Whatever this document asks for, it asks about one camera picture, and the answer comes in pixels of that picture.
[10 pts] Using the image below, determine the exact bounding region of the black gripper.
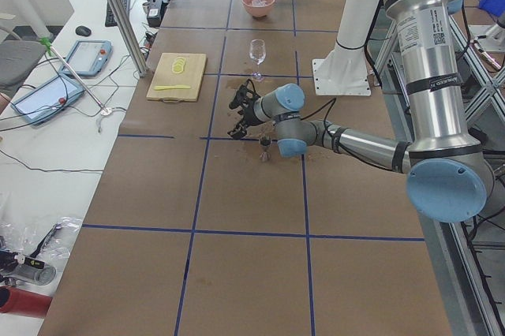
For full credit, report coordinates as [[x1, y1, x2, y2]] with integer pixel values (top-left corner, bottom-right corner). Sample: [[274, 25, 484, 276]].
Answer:
[[227, 79, 260, 140]]

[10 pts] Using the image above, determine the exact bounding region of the steel double jigger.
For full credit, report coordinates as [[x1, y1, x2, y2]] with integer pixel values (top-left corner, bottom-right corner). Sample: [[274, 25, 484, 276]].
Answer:
[[259, 136, 271, 162]]

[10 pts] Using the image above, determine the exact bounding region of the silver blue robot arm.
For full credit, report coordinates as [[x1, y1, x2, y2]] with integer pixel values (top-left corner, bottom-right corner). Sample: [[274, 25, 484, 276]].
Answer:
[[229, 0, 494, 223]]

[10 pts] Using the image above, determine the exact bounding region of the clear ice cubes pile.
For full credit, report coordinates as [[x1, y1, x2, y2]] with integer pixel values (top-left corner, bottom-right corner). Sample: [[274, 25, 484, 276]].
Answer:
[[249, 0, 269, 8]]

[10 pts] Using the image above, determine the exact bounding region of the clear wine glass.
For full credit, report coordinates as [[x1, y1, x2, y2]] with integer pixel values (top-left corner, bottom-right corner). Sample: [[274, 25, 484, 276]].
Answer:
[[249, 39, 266, 81]]

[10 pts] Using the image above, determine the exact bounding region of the pink bowl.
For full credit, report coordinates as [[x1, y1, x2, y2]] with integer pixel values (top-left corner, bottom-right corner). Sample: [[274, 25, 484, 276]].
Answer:
[[241, 0, 275, 17]]

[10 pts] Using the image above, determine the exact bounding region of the wooden cutting board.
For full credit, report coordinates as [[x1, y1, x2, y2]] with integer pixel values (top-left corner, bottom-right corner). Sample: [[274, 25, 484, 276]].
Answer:
[[146, 53, 207, 102]]

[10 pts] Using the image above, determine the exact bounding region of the lemon slice one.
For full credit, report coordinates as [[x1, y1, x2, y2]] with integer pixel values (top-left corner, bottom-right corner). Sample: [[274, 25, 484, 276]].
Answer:
[[172, 66, 184, 74]]

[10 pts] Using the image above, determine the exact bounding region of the lemon slice two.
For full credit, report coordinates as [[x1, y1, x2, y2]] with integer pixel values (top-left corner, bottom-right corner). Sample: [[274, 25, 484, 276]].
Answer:
[[172, 62, 185, 72]]

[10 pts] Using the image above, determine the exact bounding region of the yellow plastic knife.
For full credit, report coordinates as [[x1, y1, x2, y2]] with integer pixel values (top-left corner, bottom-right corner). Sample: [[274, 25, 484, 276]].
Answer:
[[154, 84, 192, 91]]

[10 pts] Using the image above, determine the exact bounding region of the black keyboard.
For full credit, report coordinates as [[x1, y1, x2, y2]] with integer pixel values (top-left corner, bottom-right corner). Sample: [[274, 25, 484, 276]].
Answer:
[[104, 0, 132, 28]]

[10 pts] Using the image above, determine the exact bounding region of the metal rod green clip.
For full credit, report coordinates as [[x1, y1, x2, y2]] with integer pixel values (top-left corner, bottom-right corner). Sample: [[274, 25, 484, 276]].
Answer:
[[39, 37, 113, 116]]

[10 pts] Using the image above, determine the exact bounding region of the far blue teach pendant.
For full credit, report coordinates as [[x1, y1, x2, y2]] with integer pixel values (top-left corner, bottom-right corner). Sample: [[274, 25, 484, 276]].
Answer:
[[65, 40, 112, 77]]

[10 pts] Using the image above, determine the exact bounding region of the blue teach pendant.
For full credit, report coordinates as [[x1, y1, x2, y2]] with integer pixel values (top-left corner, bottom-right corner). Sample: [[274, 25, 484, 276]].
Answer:
[[10, 74, 84, 125], [65, 40, 112, 77]]

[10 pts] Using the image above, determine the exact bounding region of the black computer mouse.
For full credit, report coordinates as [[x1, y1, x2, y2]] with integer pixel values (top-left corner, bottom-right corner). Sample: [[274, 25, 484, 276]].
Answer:
[[75, 25, 92, 37]]

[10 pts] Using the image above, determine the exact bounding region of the near blue teach pendant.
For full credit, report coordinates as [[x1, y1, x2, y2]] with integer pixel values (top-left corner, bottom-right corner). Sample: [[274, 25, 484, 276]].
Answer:
[[10, 74, 84, 125]]

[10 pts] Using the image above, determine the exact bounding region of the clear plastic bag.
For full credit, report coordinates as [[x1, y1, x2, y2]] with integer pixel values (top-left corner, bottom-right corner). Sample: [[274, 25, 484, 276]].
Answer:
[[1, 216, 83, 263]]

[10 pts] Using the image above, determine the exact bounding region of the grey office chair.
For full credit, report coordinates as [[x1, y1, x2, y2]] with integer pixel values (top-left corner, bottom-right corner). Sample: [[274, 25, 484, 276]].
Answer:
[[1, 26, 46, 91]]

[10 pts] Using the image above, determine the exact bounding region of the red cylinder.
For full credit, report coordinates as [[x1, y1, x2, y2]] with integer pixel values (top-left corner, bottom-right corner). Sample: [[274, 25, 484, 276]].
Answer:
[[1, 286, 52, 319]]

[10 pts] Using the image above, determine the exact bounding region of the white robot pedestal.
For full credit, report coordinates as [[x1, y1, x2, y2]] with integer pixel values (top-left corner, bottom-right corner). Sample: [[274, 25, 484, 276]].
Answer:
[[312, 0, 380, 96]]

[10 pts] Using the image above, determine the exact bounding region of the aluminium frame post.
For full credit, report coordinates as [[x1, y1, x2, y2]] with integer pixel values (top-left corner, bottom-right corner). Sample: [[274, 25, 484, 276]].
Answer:
[[107, 0, 148, 77]]

